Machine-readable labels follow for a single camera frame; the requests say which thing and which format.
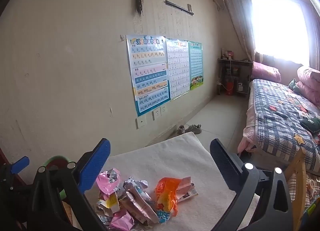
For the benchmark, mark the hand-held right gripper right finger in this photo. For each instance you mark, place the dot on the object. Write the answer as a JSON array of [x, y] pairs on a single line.
[[225, 163]]

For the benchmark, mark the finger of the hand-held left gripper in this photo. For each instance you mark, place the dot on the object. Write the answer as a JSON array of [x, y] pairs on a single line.
[[20, 164]]

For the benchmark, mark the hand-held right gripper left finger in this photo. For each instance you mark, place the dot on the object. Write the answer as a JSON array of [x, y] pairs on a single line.
[[95, 168]]

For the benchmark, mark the green rimmed red bin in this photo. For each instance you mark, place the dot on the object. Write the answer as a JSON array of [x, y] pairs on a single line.
[[58, 158]]

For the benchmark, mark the pink paper packet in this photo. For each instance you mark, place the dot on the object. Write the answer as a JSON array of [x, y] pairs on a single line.
[[187, 186]]

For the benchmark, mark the pile of wrappers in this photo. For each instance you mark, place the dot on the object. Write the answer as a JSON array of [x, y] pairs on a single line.
[[135, 203]]

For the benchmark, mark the orange snack bag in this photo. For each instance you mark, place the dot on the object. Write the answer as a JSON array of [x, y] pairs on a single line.
[[165, 196]]

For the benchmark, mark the dark red wooden cabinet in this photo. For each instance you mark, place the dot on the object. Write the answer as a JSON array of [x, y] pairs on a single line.
[[5, 158]]

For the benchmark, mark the pink bed skirt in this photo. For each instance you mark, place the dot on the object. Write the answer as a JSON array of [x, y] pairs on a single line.
[[246, 141]]

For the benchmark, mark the grey shoe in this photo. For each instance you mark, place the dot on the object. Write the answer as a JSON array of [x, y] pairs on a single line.
[[193, 129], [180, 130]]

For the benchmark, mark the white table cloth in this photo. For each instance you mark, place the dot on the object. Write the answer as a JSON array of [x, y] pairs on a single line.
[[175, 156]]

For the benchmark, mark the red container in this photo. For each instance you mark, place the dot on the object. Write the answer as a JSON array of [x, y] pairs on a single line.
[[229, 86]]

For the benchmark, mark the dark green plush toy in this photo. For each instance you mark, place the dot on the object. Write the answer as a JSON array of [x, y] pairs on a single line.
[[310, 124]]

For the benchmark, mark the pink pillow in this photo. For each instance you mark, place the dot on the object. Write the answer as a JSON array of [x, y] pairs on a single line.
[[265, 72]]

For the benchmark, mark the dark metal shelf rack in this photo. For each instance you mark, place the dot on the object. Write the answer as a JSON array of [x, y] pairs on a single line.
[[235, 62]]

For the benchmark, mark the light green plush toy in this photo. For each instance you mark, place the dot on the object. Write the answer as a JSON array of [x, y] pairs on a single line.
[[293, 86]]

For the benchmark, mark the pink box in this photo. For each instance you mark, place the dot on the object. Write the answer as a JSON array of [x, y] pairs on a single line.
[[230, 54]]

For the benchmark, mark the pink folded quilt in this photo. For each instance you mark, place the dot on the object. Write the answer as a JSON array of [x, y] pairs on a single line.
[[310, 78]]

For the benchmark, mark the patterned curtain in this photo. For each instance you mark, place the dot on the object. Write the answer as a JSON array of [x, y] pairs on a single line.
[[237, 21]]

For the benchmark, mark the bright window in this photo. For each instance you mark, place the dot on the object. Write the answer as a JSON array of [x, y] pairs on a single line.
[[280, 26]]

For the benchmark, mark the white wall socket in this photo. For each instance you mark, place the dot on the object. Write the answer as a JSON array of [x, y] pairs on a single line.
[[140, 121], [156, 113], [164, 109]]

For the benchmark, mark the wooden chair frame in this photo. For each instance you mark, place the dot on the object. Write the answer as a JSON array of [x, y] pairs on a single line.
[[298, 161]]

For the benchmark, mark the teal chart wall poster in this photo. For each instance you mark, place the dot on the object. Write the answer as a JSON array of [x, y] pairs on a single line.
[[195, 63]]

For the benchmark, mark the white chart wall poster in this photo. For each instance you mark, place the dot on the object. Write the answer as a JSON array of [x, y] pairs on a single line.
[[177, 68]]

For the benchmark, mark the blue alphabet wall poster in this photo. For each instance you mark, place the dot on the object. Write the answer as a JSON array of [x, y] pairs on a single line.
[[147, 76]]

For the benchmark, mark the metal wall rail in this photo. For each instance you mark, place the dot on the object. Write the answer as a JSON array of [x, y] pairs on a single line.
[[178, 7]]

